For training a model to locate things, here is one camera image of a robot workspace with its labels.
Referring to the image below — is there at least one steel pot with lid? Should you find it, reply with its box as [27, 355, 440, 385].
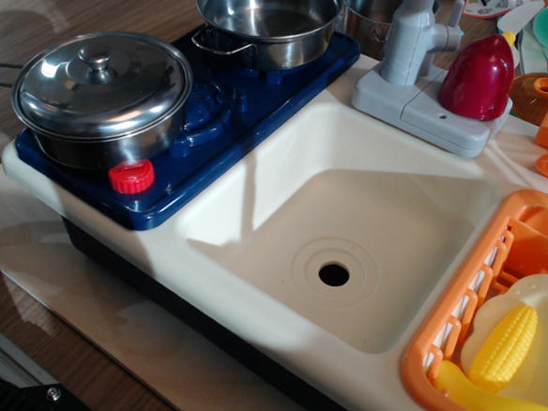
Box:
[11, 31, 193, 170]

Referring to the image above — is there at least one amber transparent pot lid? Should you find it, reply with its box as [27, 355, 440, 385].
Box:
[510, 73, 548, 126]

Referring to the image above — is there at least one grey toy faucet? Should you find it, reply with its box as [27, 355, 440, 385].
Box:
[352, 0, 511, 159]

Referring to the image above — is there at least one steel pot behind faucet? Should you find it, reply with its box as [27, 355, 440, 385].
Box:
[339, 0, 441, 63]

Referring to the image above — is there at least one dark red plastic pepper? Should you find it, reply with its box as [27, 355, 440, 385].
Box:
[438, 34, 515, 122]

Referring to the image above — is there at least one yellow toy corn cob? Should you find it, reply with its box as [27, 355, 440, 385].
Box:
[467, 305, 539, 393]

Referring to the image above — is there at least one black bracket with screw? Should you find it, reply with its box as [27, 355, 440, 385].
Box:
[0, 348, 104, 411]

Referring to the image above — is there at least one orange dish rack basket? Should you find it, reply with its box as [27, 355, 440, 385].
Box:
[401, 190, 548, 411]

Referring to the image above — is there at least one translucent cream plate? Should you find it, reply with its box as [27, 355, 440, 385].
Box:
[460, 274, 548, 406]

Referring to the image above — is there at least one cream toy sink unit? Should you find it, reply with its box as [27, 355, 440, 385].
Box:
[3, 57, 548, 411]

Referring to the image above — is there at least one yellow toy banana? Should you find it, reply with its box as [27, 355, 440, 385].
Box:
[434, 360, 548, 411]

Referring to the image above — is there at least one red stove knob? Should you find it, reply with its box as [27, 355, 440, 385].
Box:
[108, 160, 156, 195]

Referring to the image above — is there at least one blue toy stove top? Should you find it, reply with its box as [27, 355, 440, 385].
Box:
[14, 32, 360, 231]

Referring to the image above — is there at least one stainless steel pan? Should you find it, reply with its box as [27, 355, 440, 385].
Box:
[191, 0, 343, 71]

